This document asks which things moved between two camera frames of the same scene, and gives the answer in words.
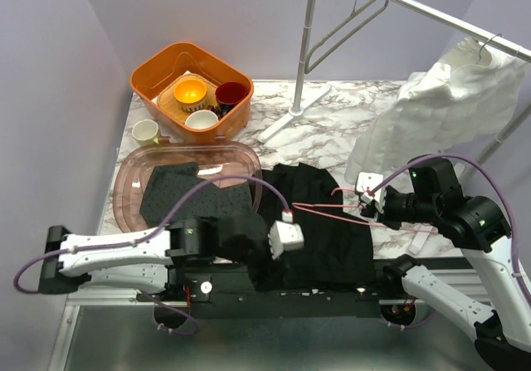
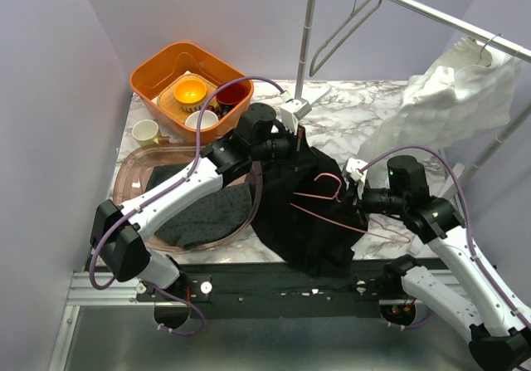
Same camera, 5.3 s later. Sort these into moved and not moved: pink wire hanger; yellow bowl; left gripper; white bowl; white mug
Moved: pink wire hanger; left gripper
Not moved: yellow bowl; white mug; white bowl
